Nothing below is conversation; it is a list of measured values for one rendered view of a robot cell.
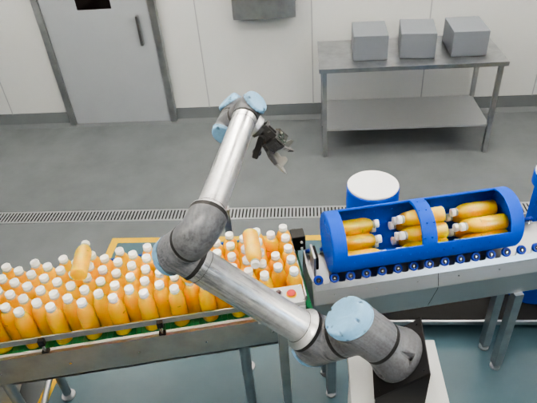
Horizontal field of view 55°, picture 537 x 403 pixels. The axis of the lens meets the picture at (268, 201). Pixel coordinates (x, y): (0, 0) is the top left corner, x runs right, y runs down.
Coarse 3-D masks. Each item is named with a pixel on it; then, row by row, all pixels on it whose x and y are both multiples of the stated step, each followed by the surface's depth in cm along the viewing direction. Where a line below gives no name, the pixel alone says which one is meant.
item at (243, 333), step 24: (144, 336) 226; (168, 336) 226; (192, 336) 228; (216, 336) 230; (240, 336) 232; (264, 336) 235; (0, 360) 220; (24, 360) 222; (48, 360) 224; (72, 360) 226; (96, 360) 228; (120, 360) 231; (144, 360) 233; (168, 360) 238; (0, 384) 229; (48, 384) 278
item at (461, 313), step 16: (448, 304) 324; (464, 304) 323; (480, 304) 322; (528, 304) 320; (400, 320) 317; (432, 320) 315; (448, 320) 315; (464, 320) 314; (480, 320) 313; (528, 320) 310
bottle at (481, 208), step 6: (462, 204) 244; (468, 204) 243; (474, 204) 242; (480, 204) 242; (486, 204) 242; (492, 204) 242; (456, 210) 242; (462, 210) 242; (468, 210) 241; (474, 210) 241; (480, 210) 241; (486, 210) 242; (492, 210) 242; (462, 216) 243; (468, 216) 242; (474, 216) 243
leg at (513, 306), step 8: (512, 296) 267; (520, 296) 265; (512, 304) 268; (520, 304) 269; (504, 312) 278; (512, 312) 272; (504, 320) 279; (512, 320) 276; (504, 328) 280; (512, 328) 280; (504, 336) 283; (496, 344) 292; (504, 344) 288; (496, 352) 293; (504, 352) 292; (496, 360) 296; (496, 368) 301
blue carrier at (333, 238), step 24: (480, 192) 247; (504, 192) 235; (336, 216) 229; (360, 216) 248; (384, 216) 251; (432, 216) 228; (336, 240) 223; (384, 240) 252; (432, 240) 227; (456, 240) 229; (480, 240) 230; (504, 240) 232; (336, 264) 226; (360, 264) 229; (384, 264) 233
